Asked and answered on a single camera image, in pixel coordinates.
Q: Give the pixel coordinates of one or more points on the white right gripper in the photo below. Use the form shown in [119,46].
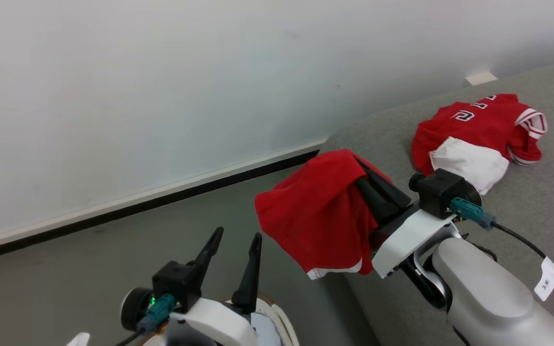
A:
[407,238]

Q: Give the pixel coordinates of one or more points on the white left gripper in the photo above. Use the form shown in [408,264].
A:
[214,324]

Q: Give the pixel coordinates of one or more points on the red garment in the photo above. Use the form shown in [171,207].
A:
[315,211]

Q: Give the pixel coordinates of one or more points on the red and white jersey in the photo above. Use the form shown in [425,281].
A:
[484,125]

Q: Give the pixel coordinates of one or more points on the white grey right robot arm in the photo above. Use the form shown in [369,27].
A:
[488,298]

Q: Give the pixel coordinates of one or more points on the grey fabric sofa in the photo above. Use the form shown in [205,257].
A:
[522,192]

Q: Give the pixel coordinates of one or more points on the white and black baseboard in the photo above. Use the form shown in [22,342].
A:
[137,204]

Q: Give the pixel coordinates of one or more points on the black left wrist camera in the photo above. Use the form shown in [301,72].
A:
[178,283]

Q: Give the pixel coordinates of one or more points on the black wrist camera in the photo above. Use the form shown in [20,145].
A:
[178,283]
[443,192]

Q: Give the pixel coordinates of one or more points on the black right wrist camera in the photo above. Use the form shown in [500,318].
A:
[443,192]

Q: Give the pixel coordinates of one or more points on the teal left camera connector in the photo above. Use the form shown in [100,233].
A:
[157,312]

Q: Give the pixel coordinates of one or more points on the teal camera connector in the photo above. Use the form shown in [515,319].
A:
[472,213]
[157,312]

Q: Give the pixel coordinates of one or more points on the teal right camera connector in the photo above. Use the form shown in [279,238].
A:
[472,213]

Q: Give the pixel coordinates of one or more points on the white wall socket box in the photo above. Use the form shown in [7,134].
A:
[480,78]

